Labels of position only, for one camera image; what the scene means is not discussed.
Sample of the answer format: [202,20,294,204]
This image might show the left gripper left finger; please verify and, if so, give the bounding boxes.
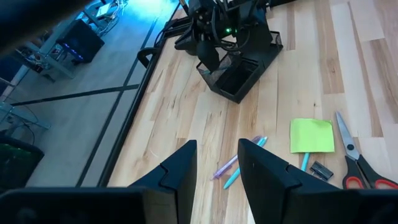
[127,139,198,224]

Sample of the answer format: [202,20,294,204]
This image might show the green sticky note pad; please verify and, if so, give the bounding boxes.
[289,118,336,154]

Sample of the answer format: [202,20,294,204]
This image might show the red and black scissors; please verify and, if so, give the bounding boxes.
[335,111,398,190]

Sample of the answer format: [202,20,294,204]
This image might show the black metal table frame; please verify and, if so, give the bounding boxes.
[97,0,194,188]

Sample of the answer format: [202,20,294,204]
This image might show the black computer box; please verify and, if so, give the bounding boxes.
[55,19,106,64]

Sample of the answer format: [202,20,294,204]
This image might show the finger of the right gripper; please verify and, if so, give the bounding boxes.
[174,28,200,57]
[195,39,221,73]

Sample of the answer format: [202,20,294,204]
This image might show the purple pen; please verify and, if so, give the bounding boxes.
[211,135,262,181]

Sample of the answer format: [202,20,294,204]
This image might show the black mesh desk organizer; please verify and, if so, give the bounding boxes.
[195,30,284,105]

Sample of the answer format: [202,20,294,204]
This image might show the small black usb stick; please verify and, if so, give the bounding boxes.
[309,160,335,182]

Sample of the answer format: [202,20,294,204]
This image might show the black curved frame bracket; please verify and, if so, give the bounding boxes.
[137,47,158,69]

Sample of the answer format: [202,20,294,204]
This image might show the teal pencil with eraser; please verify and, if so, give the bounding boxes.
[300,152,311,172]

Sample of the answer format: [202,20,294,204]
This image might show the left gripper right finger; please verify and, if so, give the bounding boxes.
[238,138,341,224]

